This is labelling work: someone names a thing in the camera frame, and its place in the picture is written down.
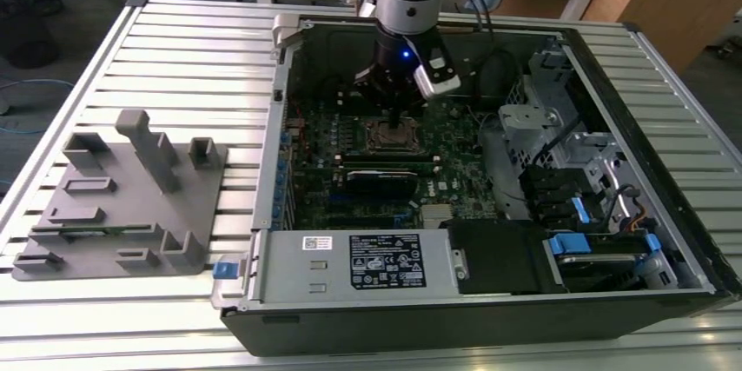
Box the blue floor cable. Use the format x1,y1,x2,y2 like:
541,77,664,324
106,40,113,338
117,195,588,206
0,78,77,136

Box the green RAM stick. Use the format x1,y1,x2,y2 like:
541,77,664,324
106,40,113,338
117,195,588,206
31,224,157,238

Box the black waste bin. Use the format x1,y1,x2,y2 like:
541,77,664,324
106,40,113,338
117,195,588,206
6,14,61,70

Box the black plastic disk bay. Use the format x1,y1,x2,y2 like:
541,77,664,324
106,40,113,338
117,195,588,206
517,166,597,221

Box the small silver heat sink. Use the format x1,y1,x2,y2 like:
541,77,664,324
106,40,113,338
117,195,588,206
421,204,454,221

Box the grey parts rack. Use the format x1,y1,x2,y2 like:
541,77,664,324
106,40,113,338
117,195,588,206
10,109,231,282

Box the green motherboard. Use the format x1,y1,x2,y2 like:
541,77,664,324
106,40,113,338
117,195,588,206
281,96,501,231

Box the thick black cable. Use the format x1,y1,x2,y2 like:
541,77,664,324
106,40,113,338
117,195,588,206
473,50,522,101

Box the silver power supply unit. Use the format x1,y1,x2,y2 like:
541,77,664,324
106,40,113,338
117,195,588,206
249,229,465,302

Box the blue disk carrier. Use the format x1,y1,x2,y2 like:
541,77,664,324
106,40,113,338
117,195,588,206
544,232,664,293

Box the silver drive cage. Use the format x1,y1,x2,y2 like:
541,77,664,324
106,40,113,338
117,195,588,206
497,51,661,233

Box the black graphics card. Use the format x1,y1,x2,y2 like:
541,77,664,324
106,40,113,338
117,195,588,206
346,169,420,198

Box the black PC case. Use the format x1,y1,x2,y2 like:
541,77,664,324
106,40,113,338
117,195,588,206
218,12,742,357

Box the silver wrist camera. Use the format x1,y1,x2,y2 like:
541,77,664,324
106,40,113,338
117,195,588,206
413,47,465,98

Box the RAM slot white clips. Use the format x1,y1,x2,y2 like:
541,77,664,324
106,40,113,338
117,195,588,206
341,160,444,171

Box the CPU socket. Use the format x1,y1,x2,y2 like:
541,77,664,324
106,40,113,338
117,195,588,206
362,116,421,155

